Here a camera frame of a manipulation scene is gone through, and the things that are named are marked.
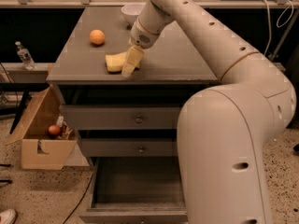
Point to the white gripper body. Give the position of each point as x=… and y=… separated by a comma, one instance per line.
x=139, y=35

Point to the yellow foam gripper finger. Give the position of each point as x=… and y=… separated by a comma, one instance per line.
x=133, y=57

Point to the yellow sponge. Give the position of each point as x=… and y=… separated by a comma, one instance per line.
x=115, y=62

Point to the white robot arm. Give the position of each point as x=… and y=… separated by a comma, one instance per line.
x=221, y=130

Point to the grey wooden drawer cabinet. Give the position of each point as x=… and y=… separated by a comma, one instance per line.
x=169, y=74

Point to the grey top drawer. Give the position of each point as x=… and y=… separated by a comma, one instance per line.
x=90, y=117

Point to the grey middle drawer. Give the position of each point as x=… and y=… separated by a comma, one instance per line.
x=96, y=147

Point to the grey open bottom drawer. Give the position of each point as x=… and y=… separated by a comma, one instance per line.
x=136, y=190

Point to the white ceramic bowl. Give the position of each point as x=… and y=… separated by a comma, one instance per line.
x=130, y=12

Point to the orange fruit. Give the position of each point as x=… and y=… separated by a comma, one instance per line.
x=97, y=37

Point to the red apple in box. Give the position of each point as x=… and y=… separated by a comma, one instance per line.
x=54, y=130

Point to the clear plastic water bottle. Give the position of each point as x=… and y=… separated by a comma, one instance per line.
x=25, y=56

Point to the cardboard box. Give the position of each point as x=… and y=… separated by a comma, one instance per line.
x=38, y=150

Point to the white shoe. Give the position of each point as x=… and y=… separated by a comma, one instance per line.
x=8, y=216

